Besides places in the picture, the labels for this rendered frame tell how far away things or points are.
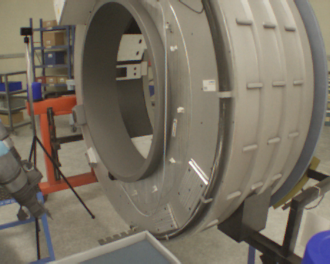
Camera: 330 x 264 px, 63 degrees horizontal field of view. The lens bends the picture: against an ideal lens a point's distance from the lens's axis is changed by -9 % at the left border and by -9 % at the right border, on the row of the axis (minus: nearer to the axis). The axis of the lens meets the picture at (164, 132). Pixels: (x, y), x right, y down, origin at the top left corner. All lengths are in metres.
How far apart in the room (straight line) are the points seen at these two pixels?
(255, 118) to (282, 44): 0.25
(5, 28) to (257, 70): 8.73
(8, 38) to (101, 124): 7.66
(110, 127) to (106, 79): 0.28
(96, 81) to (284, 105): 1.10
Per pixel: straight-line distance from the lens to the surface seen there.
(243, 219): 1.11
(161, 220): 1.20
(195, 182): 0.93
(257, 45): 0.86
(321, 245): 0.42
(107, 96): 1.73
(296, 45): 1.05
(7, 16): 9.22
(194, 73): 0.88
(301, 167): 1.21
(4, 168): 0.96
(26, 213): 1.10
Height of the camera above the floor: 1.34
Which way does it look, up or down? 16 degrees down
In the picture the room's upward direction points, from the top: straight up
